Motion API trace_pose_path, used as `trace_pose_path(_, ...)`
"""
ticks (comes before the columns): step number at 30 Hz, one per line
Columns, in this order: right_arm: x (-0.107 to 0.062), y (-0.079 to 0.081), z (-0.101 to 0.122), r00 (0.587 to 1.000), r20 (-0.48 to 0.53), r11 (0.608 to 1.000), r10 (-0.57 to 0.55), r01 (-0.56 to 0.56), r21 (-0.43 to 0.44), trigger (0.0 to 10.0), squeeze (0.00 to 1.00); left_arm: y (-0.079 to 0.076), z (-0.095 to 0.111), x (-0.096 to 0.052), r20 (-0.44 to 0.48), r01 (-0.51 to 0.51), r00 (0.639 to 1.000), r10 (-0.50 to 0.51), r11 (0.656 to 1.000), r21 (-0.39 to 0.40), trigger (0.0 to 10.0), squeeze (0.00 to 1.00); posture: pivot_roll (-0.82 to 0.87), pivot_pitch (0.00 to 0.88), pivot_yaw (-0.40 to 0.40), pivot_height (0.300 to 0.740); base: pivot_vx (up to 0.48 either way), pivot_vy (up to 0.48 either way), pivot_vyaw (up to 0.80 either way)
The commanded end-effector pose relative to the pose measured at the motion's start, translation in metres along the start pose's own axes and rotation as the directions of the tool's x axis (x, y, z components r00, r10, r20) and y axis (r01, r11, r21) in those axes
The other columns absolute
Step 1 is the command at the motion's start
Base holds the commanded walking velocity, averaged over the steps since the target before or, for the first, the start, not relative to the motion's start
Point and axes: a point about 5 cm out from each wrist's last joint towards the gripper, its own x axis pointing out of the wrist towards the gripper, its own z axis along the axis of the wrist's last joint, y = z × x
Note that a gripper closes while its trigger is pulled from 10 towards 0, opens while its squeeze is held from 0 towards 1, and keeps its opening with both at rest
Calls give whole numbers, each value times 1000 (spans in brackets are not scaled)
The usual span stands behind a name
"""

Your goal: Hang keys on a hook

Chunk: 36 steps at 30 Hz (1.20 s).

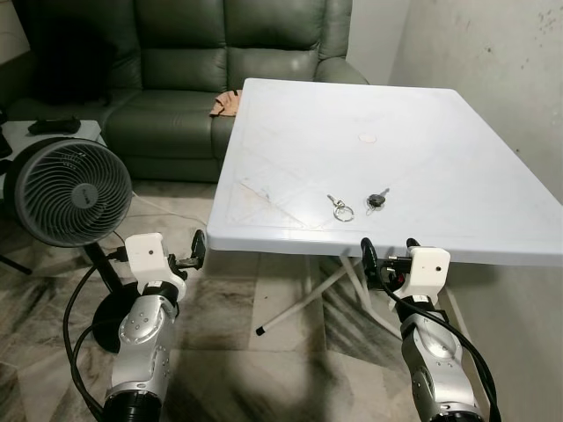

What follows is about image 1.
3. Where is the silver key with ring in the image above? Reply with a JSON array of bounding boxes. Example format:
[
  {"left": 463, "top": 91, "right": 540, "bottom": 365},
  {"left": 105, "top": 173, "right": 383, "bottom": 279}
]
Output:
[{"left": 326, "top": 194, "right": 356, "bottom": 223}]

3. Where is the black-headed key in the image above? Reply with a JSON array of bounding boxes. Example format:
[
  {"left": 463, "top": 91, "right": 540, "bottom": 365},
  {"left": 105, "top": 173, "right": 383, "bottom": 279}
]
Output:
[{"left": 367, "top": 187, "right": 391, "bottom": 211}]

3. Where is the grey round floor fan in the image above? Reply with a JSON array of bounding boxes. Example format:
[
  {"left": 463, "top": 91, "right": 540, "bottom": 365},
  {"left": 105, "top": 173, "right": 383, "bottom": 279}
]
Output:
[{"left": 3, "top": 138, "right": 147, "bottom": 353}]

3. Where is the brown crumpled cloth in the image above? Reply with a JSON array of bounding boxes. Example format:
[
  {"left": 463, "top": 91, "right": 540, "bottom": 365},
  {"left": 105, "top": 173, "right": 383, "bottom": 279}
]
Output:
[{"left": 208, "top": 89, "right": 246, "bottom": 118}]

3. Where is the black stand leg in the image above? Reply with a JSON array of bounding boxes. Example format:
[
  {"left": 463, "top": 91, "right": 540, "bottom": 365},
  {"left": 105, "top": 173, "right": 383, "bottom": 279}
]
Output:
[{"left": 0, "top": 254, "right": 33, "bottom": 276}]

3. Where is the flat black pouch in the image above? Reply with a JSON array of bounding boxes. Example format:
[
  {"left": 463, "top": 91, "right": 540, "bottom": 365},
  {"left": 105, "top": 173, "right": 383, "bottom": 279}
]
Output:
[{"left": 27, "top": 116, "right": 81, "bottom": 136}]

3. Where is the dark green leather sofa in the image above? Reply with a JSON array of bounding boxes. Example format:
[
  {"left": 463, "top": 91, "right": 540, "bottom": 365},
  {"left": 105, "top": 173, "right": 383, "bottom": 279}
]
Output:
[{"left": 0, "top": 0, "right": 370, "bottom": 184}]

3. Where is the small pale side table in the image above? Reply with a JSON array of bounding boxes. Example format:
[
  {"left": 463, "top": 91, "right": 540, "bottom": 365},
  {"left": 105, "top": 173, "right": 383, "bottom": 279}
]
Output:
[{"left": 0, "top": 119, "right": 107, "bottom": 208}]

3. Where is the black garment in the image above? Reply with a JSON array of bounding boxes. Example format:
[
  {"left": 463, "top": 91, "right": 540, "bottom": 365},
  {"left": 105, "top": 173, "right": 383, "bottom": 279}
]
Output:
[{"left": 16, "top": 0, "right": 117, "bottom": 108}]

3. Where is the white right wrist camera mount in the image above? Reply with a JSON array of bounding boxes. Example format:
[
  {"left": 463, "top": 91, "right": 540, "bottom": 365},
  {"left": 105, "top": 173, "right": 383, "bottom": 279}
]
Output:
[{"left": 396, "top": 247, "right": 452, "bottom": 296}]

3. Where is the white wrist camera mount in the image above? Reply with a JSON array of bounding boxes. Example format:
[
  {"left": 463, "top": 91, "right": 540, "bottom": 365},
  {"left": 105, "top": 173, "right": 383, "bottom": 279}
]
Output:
[
  {"left": 125, "top": 233, "right": 189, "bottom": 298},
  {"left": 396, "top": 247, "right": 452, "bottom": 296}
]

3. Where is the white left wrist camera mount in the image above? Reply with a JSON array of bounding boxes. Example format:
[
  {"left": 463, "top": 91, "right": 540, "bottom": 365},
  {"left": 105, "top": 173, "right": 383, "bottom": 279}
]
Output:
[{"left": 125, "top": 233, "right": 189, "bottom": 298}]

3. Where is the white power cable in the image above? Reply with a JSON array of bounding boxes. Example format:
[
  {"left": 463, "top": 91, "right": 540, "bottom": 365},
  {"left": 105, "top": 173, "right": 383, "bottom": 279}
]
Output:
[{"left": 131, "top": 194, "right": 217, "bottom": 222}]

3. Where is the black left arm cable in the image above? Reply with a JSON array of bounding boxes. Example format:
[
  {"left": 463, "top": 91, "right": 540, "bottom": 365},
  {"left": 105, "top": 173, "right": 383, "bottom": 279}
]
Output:
[{"left": 62, "top": 249, "right": 129, "bottom": 422}]

